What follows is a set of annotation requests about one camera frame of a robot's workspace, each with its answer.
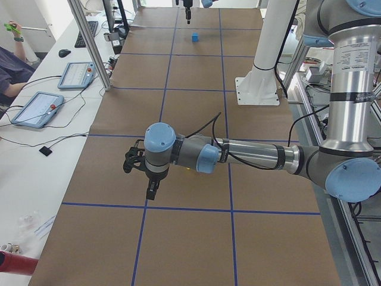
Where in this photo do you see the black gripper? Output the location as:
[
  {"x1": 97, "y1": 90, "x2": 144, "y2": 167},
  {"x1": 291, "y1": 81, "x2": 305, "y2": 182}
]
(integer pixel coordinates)
[
  {"x1": 145, "y1": 169, "x2": 168, "y2": 200},
  {"x1": 183, "y1": 0, "x2": 192, "y2": 24}
]

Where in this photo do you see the blue cube block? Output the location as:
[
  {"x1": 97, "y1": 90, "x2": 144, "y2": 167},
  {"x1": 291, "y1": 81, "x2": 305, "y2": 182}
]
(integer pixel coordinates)
[{"x1": 191, "y1": 32, "x2": 199, "y2": 42}]

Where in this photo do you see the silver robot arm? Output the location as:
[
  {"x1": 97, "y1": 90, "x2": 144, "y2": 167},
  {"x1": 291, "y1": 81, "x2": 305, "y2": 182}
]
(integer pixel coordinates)
[
  {"x1": 142, "y1": 1, "x2": 380, "y2": 203},
  {"x1": 183, "y1": 0, "x2": 215, "y2": 24}
]

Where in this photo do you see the black computer monitor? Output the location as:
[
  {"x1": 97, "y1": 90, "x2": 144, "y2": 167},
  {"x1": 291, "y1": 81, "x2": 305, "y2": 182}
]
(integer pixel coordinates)
[{"x1": 102, "y1": 0, "x2": 130, "y2": 39}]

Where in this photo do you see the black keyboard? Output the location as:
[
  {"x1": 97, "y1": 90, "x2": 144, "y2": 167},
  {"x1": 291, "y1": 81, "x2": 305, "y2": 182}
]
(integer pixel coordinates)
[{"x1": 74, "y1": 20, "x2": 99, "y2": 49}]

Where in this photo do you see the small black square pad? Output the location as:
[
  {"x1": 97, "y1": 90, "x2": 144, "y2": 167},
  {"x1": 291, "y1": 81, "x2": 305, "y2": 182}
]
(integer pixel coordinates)
[{"x1": 39, "y1": 146, "x2": 52, "y2": 157}]

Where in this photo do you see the far blue teach pendant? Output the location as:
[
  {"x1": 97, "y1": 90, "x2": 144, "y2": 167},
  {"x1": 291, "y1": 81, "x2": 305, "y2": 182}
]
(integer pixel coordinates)
[{"x1": 57, "y1": 62, "x2": 95, "y2": 90}]

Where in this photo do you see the blue teach pendant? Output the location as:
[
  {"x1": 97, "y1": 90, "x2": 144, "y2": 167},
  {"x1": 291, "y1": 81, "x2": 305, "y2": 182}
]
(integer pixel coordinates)
[
  {"x1": 11, "y1": 92, "x2": 64, "y2": 129},
  {"x1": 57, "y1": 62, "x2": 95, "y2": 90}
]

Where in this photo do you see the black computer mouse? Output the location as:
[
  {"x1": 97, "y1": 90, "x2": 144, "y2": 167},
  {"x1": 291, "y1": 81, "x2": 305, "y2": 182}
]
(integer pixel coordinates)
[{"x1": 58, "y1": 49, "x2": 71, "y2": 58}]

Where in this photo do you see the near blue teach pendant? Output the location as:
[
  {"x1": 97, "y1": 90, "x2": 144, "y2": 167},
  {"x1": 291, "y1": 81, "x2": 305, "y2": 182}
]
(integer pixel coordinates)
[{"x1": 11, "y1": 92, "x2": 64, "y2": 129}]

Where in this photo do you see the red fire extinguisher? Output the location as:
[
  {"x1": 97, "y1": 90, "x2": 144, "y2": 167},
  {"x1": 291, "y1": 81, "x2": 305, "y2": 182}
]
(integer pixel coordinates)
[{"x1": 1, "y1": 251, "x2": 39, "y2": 276}]

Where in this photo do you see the seated person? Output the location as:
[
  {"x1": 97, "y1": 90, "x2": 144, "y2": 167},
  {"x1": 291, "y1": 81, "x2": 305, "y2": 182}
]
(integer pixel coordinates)
[{"x1": 1, "y1": 20, "x2": 35, "y2": 106}]

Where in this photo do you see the black camera cable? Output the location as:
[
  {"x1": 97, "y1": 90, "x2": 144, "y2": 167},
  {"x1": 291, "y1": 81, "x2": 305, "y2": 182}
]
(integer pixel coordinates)
[{"x1": 184, "y1": 111, "x2": 331, "y2": 171}]

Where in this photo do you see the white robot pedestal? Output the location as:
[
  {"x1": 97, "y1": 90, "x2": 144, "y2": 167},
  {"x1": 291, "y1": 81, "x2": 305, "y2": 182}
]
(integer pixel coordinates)
[{"x1": 235, "y1": 0, "x2": 299, "y2": 106}]

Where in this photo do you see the aluminium frame post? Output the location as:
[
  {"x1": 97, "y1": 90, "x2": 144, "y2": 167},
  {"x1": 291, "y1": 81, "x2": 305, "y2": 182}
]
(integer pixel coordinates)
[{"x1": 67, "y1": 0, "x2": 111, "y2": 91}]

